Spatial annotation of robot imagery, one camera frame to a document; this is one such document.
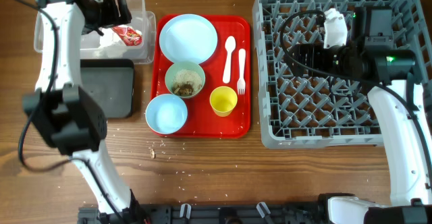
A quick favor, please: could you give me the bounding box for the light blue bowl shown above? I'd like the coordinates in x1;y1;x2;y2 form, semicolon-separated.
145;94;188;135

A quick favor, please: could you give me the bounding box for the red snack wrapper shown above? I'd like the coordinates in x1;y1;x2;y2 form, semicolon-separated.
111;25;142;46

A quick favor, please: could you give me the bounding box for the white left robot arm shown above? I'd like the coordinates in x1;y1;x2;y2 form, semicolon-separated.
23;0;142;223

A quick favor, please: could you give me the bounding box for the white plastic fork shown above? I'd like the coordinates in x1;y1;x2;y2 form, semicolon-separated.
237;49;246;95

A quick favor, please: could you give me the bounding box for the white plastic spoon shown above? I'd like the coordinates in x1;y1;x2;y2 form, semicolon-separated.
222;36;236;84

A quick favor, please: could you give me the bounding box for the red serving tray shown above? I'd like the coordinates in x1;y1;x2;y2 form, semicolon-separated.
151;15;252;138

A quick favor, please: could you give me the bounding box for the light blue plate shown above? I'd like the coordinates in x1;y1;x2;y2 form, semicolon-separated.
159;14;218;64

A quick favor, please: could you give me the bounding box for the black plastic tray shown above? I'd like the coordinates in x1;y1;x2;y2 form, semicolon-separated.
80;59;135;119

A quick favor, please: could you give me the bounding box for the yellow plastic cup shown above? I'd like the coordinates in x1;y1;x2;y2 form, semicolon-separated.
209;86;238;117

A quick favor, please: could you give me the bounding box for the brown food scrap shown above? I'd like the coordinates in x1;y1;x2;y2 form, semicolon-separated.
150;149;156;159

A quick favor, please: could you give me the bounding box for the crumpled white paper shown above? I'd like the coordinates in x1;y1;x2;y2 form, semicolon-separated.
99;28;126;49

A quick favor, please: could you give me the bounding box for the clear plastic waste bin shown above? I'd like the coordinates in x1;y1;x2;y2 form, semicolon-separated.
33;0;157;65

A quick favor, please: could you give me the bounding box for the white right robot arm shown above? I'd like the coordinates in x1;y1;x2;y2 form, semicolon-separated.
283;7;431;223

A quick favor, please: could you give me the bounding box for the green bowl with rice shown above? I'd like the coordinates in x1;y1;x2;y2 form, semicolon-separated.
165;62;206;99

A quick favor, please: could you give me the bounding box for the grey dishwasher rack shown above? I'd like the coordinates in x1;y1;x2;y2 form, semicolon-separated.
252;0;431;148

